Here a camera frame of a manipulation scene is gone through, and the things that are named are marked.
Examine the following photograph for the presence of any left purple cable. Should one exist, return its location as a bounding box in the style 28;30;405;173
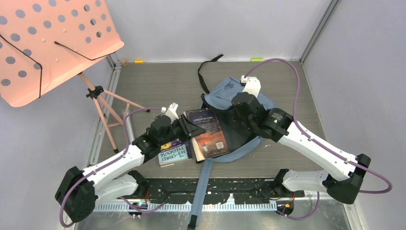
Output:
59;106;169;228

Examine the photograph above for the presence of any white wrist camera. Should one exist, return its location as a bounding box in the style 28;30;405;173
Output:
240;75;261;97
161;103;179;123

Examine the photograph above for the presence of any light blue backpack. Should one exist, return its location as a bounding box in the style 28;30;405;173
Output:
187;54;263;230

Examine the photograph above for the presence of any pink perforated music stand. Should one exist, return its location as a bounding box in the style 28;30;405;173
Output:
0;0;151;154

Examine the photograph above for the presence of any green tape piece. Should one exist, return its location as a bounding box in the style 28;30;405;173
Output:
250;58;264;62

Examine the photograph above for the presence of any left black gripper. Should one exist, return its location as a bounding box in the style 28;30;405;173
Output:
159;114;205;146

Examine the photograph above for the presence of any dark sunset cover book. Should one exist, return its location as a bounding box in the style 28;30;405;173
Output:
184;108;230;162

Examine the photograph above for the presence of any silver metal cylinder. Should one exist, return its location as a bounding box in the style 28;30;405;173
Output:
122;110;135;144

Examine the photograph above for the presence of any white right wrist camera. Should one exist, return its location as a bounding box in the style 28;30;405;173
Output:
240;75;261;97

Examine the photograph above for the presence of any purple cable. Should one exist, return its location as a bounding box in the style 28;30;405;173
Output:
242;58;393;220
59;106;169;228

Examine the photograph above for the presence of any light blue Treehouse book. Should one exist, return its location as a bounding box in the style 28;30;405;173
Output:
158;139;192;167

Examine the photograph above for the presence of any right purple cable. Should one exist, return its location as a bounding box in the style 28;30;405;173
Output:
242;58;393;220

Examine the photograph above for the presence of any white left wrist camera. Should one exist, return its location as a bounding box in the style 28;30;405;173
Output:
161;103;179;123

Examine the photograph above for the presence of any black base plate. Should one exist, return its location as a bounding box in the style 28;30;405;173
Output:
130;178;305;205

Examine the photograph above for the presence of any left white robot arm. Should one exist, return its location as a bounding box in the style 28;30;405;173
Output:
55;115;206;228

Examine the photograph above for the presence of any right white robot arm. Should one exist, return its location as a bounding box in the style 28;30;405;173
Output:
231;92;371;204

